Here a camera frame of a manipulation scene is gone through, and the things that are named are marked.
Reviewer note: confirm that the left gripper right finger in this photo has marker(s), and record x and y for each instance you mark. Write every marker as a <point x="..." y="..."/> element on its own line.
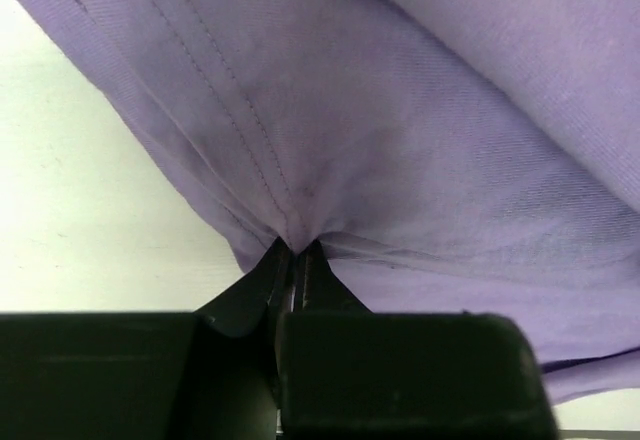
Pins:
<point x="346" y="372"/>

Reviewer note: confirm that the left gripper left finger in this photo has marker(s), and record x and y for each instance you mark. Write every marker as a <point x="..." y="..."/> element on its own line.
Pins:
<point x="206" y="374"/>

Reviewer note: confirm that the purple t shirt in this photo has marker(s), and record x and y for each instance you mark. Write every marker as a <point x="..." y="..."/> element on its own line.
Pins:
<point x="478" y="155"/>

